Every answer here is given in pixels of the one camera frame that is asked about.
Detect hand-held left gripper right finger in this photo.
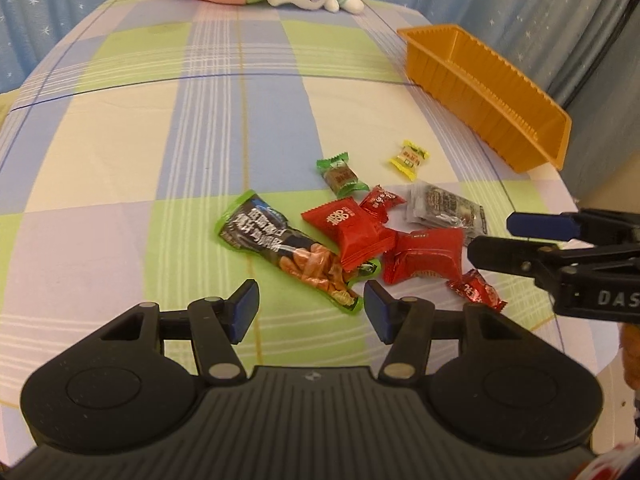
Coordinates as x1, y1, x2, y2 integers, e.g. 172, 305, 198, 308
363, 280, 531, 387

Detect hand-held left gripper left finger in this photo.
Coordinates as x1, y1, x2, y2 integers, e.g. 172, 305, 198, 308
92, 279, 261, 387

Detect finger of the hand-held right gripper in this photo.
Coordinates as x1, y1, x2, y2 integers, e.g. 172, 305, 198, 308
506, 208, 640, 249
467, 235, 559, 277

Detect small red candy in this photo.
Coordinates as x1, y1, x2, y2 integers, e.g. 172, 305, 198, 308
359, 185, 407, 225
446, 269, 507, 313

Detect red snack packet gold print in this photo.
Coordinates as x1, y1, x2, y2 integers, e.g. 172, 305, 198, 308
382, 227, 468, 285

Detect long green black snack packet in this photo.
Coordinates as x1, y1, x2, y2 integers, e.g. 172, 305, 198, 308
215, 190, 364, 315

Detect red snack packet white print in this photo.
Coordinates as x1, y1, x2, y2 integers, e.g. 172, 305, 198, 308
301, 199, 396, 272

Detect orange ribbed plastic tray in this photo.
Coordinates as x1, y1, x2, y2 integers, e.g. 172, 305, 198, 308
397, 22, 572, 173

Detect clear dark snack packet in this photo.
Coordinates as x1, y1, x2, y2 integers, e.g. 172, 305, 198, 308
405, 181, 487, 235

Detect yellow wrapped candy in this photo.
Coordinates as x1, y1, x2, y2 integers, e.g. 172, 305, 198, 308
389, 140, 431, 182

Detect green wrapped candy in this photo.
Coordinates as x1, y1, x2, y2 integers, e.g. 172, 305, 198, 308
315, 152, 370, 198

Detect plaid bed sheet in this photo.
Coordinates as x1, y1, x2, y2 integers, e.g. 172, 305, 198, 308
0, 0, 621, 461

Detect red white printed cloth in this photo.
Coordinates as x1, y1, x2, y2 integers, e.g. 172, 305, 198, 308
582, 440, 640, 480

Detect blue star curtain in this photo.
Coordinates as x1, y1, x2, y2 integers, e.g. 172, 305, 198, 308
0, 0, 640, 206

